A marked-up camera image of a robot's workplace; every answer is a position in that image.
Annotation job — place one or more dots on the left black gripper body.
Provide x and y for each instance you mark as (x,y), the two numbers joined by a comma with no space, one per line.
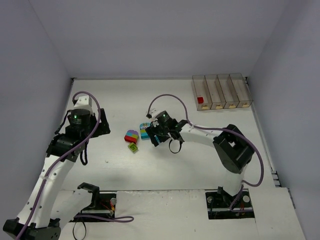
(101,124)

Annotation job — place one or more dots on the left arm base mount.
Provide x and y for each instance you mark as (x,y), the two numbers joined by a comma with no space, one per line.
(105,209)

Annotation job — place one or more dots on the teal green monster lego stack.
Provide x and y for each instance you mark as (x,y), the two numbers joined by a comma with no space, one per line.
(142,128)

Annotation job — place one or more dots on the small red lego cube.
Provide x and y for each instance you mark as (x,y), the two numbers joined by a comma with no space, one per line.
(200,100)

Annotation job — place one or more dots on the multicolour stacked lego block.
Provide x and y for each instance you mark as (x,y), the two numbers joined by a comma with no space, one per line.
(131,136)

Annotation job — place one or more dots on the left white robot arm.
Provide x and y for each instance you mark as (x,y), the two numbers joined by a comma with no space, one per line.
(38,220)

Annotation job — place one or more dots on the lime green square lego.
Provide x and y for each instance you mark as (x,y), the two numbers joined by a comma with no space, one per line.
(133,147)

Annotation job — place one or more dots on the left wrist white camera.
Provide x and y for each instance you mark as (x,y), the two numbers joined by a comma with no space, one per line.
(83,102)

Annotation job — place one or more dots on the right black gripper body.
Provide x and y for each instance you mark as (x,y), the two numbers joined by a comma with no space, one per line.
(155,135)

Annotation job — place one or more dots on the wrist white camera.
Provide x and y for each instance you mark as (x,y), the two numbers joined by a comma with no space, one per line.
(152,114)
(83,102)

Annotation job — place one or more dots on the clear bin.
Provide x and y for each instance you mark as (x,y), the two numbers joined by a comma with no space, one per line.
(215,91)
(200,89)
(241,89)
(229,91)

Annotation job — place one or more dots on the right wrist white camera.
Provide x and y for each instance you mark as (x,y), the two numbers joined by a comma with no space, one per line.
(152,114)

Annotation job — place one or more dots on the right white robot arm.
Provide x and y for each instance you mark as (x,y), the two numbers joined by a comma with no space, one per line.
(233,151)

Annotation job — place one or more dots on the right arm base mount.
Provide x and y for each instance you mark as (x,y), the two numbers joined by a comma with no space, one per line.
(220,206)

